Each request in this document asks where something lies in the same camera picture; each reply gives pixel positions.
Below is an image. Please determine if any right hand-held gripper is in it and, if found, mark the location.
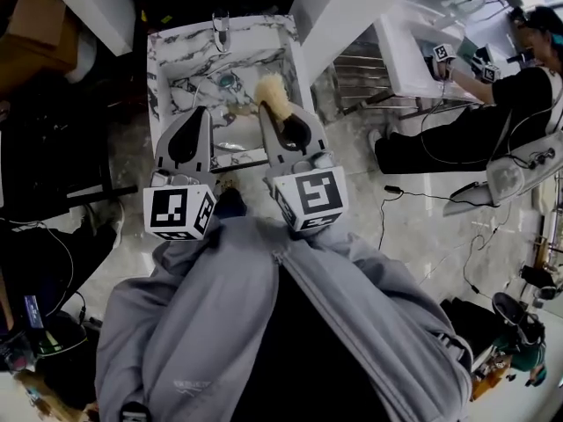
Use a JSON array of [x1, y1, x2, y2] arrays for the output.
[[258, 103, 350, 233]]

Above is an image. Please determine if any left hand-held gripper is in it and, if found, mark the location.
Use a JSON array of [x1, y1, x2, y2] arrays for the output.
[[143, 105, 217, 242]]

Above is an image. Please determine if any person's left forearm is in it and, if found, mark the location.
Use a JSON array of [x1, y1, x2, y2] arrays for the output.
[[151, 215, 247, 289]]

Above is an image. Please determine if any person's right forearm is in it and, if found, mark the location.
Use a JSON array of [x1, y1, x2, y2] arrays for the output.
[[285, 222, 397, 289]]

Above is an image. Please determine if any person's black shoe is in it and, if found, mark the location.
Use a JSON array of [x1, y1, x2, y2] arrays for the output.
[[214, 186, 248, 219]]

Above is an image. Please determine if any marble sink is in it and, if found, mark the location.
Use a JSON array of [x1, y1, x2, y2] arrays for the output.
[[146, 13, 318, 175]]

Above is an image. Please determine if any chrome faucet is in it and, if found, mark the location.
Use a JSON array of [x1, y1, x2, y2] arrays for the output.
[[211, 10, 232, 55]]

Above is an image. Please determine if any black metal work table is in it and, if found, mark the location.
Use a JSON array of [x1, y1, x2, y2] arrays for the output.
[[0, 98, 137, 219]]

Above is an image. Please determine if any cardboard box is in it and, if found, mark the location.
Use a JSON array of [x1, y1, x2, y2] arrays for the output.
[[0, 0, 83, 76]]

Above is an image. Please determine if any person's grey jacket torso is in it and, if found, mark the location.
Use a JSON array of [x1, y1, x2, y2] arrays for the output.
[[94, 215, 475, 422]]

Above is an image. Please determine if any chrome wire rack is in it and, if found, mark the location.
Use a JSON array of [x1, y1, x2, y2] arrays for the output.
[[332, 37, 423, 118]]

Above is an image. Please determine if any black cable with adapter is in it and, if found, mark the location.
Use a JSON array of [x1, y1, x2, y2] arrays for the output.
[[377, 185, 502, 254]]

